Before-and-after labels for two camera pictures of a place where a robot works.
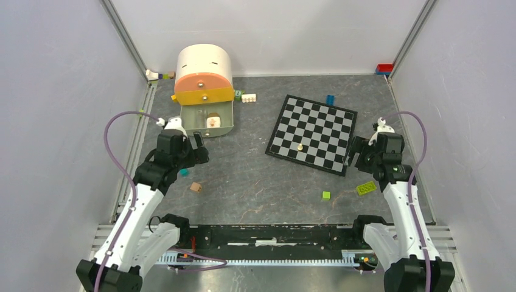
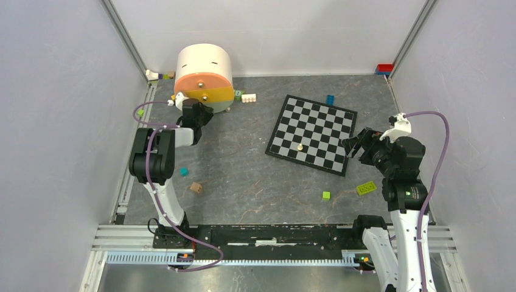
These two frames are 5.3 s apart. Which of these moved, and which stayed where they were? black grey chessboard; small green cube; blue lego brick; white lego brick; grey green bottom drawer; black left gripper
Moved: grey green bottom drawer; black left gripper
Stayed: blue lego brick; small green cube; white lego brick; black grey chessboard
